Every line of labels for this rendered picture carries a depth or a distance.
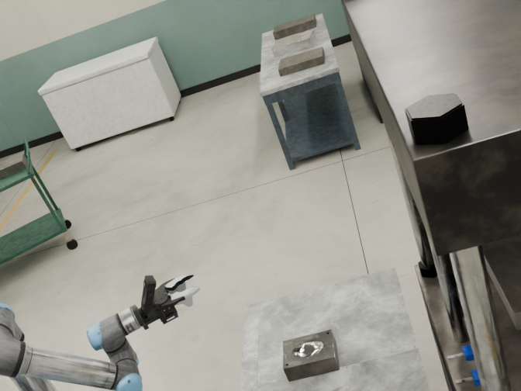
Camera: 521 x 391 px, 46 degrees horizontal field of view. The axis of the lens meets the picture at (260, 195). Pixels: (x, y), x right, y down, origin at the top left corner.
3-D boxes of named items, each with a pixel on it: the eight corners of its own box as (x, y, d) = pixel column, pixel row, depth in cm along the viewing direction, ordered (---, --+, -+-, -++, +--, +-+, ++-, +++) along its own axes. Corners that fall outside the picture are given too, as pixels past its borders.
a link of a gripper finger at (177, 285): (193, 281, 199) (170, 299, 196) (187, 268, 196) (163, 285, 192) (198, 285, 197) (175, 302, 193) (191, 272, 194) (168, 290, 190)
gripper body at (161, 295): (174, 301, 197) (139, 319, 195) (164, 283, 192) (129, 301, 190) (181, 316, 191) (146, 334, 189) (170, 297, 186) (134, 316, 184)
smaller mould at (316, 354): (288, 382, 232) (283, 369, 229) (288, 353, 245) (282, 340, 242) (339, 370, 228) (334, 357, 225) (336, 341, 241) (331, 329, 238)
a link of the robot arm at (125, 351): (121, 387, 187) (105, 362, 182) (116, 365, 197) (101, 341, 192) (144, 375, 189) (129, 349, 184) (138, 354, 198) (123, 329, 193)
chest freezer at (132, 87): (184, 98, 853) (156, 35, 810) (177, 119, 786) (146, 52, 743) (87, 131, 880) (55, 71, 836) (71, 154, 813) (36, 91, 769)
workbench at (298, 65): (288, 171, 558) (256, 83, 517) (284, 97, 723) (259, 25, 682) (363, 149, 546) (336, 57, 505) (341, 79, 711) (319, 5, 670)
